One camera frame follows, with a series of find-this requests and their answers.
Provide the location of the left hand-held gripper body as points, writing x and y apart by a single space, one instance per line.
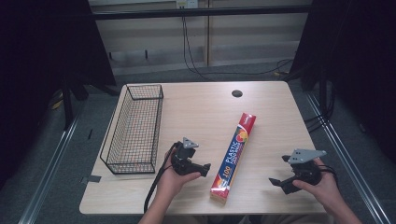
182 161

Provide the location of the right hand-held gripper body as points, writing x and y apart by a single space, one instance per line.
305 172

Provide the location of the red plastic wrap box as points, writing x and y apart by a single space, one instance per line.
234 155

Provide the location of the person's left hand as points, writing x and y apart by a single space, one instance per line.
171 183

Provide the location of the person's right hand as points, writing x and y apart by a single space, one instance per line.
325 189

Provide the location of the grey tape strip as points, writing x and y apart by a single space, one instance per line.
92 179

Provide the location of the black curtain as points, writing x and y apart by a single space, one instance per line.
46 56
358 62

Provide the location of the black stand leg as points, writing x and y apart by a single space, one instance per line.
67 105

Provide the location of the black horizontal bar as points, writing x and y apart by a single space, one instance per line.
199 12

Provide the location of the metal floor rail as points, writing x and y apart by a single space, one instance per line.
345 161
49 168

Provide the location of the white wall socket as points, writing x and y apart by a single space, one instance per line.
186 3

